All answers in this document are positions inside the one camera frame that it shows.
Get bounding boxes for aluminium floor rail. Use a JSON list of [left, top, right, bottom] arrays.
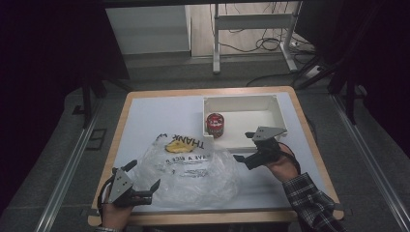
[[331, 94, 410, 232], [33, 99, 104, 232]]

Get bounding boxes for black stand legs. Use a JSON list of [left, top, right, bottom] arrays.
[[79, 69, 133, 130], [327, 61, 370, 126]]

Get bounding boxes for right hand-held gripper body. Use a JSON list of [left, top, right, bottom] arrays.
[[245, 126, 288, 171]]

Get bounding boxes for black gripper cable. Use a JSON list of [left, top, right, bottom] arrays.
[[278, 141, 303, 176], [97, 175, 115, 224]]

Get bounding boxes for white metal desk frame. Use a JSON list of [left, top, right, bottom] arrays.
[[211, 1, 305, 74]]

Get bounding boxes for white cabinet panel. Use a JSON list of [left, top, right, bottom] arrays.
[[105, 4, 192, 56]]

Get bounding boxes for red can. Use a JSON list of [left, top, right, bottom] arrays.
[[205, 112, 226, 140]]

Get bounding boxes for clear plastic bag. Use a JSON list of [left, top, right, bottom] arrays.
[[132, 132, 242, 209]]

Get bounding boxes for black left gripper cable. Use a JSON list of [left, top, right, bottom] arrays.
[[97, 175, 115, 224]]

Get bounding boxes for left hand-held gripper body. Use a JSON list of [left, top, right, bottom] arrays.
[[107, 167, 153, 207]]

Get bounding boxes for person's left hand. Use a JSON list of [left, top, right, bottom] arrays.
[[102, 201, 134, 231]]

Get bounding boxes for white plastic box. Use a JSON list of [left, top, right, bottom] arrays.
[[201, 94, 289, 155]]

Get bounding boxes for person's right hand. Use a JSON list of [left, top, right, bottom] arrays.
[[266, 143, 301, 184]]

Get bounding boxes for white power strip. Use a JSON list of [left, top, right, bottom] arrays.
[[304, 65, 324, 80]]

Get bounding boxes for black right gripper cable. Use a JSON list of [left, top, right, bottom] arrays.
[[278, 141, 303, 176]]

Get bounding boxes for black floor plate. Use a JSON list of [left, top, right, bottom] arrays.
[[85, 128, 108, 152]]

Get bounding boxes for tangle of black floor cables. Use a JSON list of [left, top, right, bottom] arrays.
[[219, 2, 318, 55]]

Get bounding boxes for yellow banana peel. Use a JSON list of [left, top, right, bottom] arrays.
[[164, 138, 193, 155]]

